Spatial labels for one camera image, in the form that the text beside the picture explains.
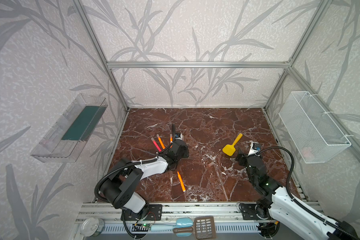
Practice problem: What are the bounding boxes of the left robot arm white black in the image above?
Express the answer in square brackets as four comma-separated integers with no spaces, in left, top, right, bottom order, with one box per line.
[94,138,189,215]

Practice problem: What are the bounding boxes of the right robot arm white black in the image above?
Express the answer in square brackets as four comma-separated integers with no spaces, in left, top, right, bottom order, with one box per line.
[236,146,359,240]

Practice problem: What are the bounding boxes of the orange pen front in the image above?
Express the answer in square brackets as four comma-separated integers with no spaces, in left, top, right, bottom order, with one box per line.
[177,171,186,192]

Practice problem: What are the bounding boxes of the yellow toy spatula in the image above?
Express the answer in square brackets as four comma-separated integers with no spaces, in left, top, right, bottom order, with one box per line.
[222,133,243,156]

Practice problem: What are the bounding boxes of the light blue brush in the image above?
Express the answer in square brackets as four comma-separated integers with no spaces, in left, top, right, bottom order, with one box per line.
[150,218,194,237]

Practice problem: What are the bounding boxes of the brown slotted spatula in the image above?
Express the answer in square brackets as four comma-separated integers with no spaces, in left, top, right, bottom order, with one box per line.
[194,216,216,240]

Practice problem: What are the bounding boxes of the green circuit board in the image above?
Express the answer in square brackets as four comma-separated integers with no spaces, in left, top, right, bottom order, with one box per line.
[131,223,151,233]

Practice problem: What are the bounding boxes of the metal tin can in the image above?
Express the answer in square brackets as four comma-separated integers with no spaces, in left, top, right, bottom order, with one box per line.
[80,218,105,237]

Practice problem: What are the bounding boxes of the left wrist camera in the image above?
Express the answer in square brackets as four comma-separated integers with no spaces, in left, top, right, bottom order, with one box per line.
[174,133,184,140]

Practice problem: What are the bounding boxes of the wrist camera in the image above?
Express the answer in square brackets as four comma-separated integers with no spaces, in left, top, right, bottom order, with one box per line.
[174,133,184,140]
[248,142,262,156]

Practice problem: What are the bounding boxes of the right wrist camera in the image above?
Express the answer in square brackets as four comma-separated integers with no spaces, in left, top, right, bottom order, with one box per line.
[248,142,262,156]

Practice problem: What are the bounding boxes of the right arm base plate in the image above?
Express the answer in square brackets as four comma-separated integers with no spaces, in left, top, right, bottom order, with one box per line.
[239,203,270,220]

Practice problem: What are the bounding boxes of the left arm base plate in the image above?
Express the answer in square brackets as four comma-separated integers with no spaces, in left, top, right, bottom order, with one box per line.
[122,204,163,221]

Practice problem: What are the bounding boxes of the white wire mesh basket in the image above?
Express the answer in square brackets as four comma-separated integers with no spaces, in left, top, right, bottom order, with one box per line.
[279,91,352,164]

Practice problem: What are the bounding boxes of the clear plastic wall tray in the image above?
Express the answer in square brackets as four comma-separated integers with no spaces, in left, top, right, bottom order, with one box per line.
[31,94,108,163]

